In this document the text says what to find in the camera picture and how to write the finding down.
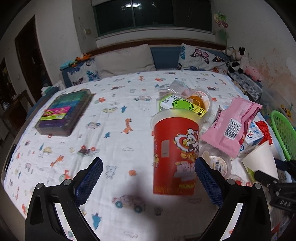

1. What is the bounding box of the wooden headboard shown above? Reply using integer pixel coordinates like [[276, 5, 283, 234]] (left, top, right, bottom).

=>
[[87, 38, 226, 56]]

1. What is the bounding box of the blue white milk carton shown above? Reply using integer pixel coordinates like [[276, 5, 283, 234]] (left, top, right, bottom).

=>
[[239, 121, 264, 156]]

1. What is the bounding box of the colourful wall decoration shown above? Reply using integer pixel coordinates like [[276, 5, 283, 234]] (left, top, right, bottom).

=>
[[213, 11, 230, 42]]

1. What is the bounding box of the beige pillow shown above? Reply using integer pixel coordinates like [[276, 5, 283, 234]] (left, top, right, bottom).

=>
[[95, 44, 156, 78]]

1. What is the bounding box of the green plastic basket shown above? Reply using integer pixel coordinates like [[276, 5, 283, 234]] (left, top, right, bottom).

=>
[[271, 110, 296, 161]]

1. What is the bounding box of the colourful marker pen case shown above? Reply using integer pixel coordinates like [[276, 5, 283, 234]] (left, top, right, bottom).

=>
[[35, 89, 93, 137]]

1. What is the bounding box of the yellow green snack package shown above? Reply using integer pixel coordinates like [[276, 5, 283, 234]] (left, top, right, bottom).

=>
[[158, 94, 207, 118]]

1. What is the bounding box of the blue white patterned cloth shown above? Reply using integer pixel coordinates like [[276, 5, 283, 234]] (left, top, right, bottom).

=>
[[228, 72, 262, 101]]

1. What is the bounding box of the white cartoon print blanket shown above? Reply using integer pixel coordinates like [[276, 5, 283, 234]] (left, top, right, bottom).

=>
[[4, 70, 242, 240]]

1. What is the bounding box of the pink snack bag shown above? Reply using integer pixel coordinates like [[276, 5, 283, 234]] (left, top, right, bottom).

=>
[[201, 97, 262, 158]]

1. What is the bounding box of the black white plush toy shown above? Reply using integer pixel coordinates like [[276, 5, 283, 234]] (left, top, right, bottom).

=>
[[222, 46, 249, 74]]

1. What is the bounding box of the blue cushion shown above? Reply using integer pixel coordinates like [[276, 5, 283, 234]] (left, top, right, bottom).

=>
[[150, 46, 181, 70]]

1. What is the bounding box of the butterfly print pillow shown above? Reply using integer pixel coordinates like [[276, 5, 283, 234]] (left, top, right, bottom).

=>
[[67, 58, 100, 86], [177, 44, 229, 75]]

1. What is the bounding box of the dark window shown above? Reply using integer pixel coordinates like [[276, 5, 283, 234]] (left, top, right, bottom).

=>
[[93, 0, 212, 36]]

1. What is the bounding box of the orange toy on headboard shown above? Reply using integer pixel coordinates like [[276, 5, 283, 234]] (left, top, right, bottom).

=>
[[75, 53, 91, 62]]

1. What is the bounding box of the right butterfly print pillow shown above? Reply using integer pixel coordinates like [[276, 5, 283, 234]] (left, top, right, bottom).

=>
[[177, 44, 229, 75]]

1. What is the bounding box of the left butterfly print pillow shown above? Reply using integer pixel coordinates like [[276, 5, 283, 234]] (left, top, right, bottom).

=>
[[67, 58, 100, 86]]

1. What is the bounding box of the pink plush toy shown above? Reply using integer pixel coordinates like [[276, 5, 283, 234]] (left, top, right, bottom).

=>
[[245, 66, 262, 82]]

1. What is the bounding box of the white paper cup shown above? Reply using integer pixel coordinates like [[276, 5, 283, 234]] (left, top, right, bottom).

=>
[[242, 141, 278, 183]]

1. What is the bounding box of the orange lidded jelly cup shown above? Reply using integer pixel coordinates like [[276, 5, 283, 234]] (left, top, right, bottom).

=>
[[187, 88, 212, 116]]

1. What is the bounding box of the red paper snack cup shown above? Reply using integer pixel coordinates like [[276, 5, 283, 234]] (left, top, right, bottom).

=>
[[151, 108, 202, 196]]

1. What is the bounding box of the clear plastic wrapper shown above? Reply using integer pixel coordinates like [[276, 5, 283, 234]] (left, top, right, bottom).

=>
[[158, 80, 193, 97]]

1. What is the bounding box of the red plastic mesh bundle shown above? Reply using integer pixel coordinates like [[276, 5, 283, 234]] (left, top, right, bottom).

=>
[[256, 120, 273, 145]]

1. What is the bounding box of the clear plastic jelly cup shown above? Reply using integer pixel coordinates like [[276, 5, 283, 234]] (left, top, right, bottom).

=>
[[199, 144, 232, 179]]

